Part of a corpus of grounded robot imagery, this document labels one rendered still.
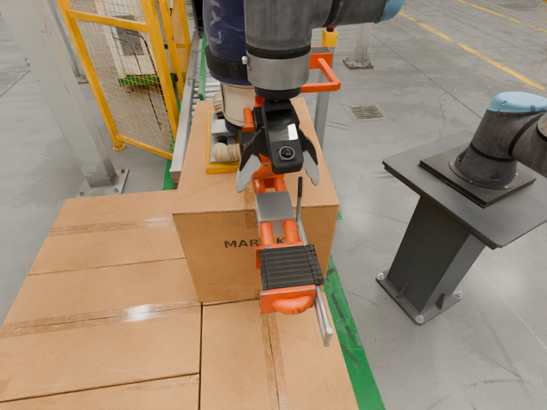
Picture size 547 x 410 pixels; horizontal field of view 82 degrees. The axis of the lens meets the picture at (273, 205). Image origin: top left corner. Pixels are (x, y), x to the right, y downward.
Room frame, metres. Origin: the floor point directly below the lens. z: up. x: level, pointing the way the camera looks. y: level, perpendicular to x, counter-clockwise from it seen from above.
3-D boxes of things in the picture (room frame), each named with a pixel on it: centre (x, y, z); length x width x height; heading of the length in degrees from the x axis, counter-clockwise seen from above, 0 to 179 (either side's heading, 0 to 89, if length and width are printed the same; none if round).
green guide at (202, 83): (2.67, 0.60, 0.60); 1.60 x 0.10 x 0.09; 8
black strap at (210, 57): (0.86, 0.06, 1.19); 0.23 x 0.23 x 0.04
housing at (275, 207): (0.40, 0.00, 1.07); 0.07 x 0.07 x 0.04; 8
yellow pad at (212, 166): (0.85, 0.15, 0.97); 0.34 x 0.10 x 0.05; 8
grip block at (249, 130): (0.61, 0.03, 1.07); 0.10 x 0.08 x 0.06; 98
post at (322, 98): (1.83, -0.30, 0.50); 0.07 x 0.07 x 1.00; 8
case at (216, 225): (0.84, 0.06, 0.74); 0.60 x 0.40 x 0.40; 4
